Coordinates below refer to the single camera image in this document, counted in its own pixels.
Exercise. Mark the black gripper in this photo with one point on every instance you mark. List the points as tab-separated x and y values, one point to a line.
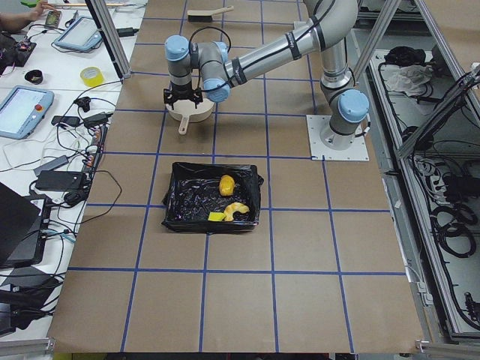
182	93

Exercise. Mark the yellow tape roll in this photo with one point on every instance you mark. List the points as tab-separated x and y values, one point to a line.
92	76

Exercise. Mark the blue teach pendant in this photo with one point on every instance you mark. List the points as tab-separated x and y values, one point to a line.
81	35
23	109

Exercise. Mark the black power adapter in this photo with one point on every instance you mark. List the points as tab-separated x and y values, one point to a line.
52	180

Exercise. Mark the power strip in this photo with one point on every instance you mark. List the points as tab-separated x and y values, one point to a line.
95	150

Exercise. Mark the black round cap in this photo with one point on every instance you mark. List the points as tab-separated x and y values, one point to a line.
35	77

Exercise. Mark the person's hand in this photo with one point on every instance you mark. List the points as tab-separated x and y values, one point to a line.
39	9

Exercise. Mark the lower blue teach pendant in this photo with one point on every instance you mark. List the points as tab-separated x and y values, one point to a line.
23	109

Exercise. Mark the aluminium frame post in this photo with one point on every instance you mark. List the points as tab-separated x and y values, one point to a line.
105	25

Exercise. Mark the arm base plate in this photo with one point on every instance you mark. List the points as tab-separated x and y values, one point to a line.
326	145

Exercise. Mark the black lined trash bin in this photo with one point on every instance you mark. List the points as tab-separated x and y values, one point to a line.
194	193

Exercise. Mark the yellow toy potato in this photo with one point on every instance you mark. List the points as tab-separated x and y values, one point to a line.
227	185

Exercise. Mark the white hand brush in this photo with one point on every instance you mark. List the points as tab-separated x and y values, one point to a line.
206	16

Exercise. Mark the black laptop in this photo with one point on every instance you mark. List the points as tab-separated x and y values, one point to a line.
24	224

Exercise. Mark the smartphone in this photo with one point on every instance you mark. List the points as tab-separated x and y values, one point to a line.
53	19

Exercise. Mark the white plastic dustpan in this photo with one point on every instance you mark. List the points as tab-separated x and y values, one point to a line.
186	112

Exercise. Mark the yellow green sponge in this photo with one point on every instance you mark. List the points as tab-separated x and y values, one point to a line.
216	216

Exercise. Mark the white crumpled cloth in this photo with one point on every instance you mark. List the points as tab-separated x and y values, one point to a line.
411	80

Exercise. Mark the upper blue teach pendant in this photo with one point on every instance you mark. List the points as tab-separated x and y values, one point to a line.
81	35

